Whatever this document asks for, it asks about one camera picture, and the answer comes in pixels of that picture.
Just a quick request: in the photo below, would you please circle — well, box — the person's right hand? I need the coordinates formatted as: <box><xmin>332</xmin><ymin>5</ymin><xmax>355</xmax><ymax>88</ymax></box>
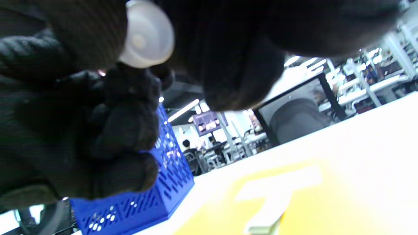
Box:
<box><xmin>29</xmin><ymin>0</ymin><xmax>402</xmax><ymax>111</ymax></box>

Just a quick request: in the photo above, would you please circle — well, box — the person's left hand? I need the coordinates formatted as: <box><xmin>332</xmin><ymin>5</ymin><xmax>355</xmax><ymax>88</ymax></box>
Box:
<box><xmin>0</xmin><ymin>29</ymin><xmax>175</xmax><ymax>212</ymax></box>

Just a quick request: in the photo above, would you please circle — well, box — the translucent glue stick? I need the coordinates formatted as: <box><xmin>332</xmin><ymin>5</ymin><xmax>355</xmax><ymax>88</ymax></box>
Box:
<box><xmin>118</xmin><ymin>0</ymin><xmax>175</xmax><ymax>69</ymax></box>

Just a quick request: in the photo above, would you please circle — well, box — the orange L-shaped folder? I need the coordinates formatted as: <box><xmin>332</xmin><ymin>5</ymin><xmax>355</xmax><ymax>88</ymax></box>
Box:
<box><xmin>173</xmin><ymin>160</ymin><xmax>418</xmax><ymax>235</ymax></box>

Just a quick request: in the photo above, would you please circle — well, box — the purple hanging display screen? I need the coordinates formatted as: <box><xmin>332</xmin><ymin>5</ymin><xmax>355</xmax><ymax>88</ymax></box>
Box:
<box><xmin>193</xmin><ymin>111</ymin><xmax>227</xmax><ymax>137</ymax></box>

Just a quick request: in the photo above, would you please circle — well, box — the white ceiling light strip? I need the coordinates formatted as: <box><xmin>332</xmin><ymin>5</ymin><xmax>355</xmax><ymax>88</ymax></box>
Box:
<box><xmin>167</xmin><ymin>99</ymin><xmax>200</xmax><ymax>123</ymax></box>

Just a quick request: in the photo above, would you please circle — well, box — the black left hand controller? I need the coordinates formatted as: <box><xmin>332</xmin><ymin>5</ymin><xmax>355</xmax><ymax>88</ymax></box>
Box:
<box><xmin>15</xmin><ymin>199</ymin><xmax>77</xmax><ymax>235</ymax></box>

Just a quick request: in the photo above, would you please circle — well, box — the black mesh office chair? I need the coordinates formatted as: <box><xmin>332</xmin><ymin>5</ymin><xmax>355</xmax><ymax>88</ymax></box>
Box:
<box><xmin>253</xmin><ymin>72</ymin><xmax>346</xmax><ymax>146</ymax></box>

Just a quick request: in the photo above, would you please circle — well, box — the blue plastic file rack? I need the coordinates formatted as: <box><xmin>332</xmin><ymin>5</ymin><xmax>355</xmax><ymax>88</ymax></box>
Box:
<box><xmin>70</xmin><ymin>104</ymin><xmax>195</xmax><ymax>235</ymax></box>

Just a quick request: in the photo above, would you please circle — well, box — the white lined label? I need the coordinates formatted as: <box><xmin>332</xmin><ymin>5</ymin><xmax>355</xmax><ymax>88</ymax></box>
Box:
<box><xmin>235</xmin><ymin>166</ymin><xmax>322</xmax><ymax>201</ymax></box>

